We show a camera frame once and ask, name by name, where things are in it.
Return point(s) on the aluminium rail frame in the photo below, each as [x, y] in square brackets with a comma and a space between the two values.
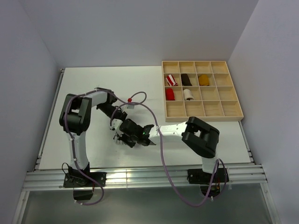
[137, 190]

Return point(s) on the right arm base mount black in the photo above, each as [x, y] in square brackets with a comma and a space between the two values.
[197, 176]

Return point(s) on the beige brown striped sock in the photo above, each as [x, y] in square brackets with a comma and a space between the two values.
[188, 96]

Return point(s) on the wooden compartment tray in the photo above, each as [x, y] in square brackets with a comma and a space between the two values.
[216, 102]

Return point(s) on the white black striped sock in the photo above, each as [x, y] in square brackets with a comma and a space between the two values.
[120, 139]

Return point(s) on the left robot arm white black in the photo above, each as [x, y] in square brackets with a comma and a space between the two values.
[75, 119]

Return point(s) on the red white striped rolled sock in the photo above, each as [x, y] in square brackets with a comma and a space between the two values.
[170, 80]

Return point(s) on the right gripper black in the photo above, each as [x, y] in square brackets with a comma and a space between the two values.
[122, 137]

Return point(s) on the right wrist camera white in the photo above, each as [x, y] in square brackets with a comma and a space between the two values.
[115, 124]

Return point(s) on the dark brown rolled sock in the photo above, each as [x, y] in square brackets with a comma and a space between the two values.
[185, 80]

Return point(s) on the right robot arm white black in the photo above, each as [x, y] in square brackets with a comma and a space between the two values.
[199, 136]

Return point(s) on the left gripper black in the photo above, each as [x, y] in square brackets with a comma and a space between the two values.
[122, 115]

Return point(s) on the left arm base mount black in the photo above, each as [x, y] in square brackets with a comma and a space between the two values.
[83, 185]

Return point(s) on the mustard yellow rolled sock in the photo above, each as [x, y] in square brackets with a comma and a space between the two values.
[203, 80]

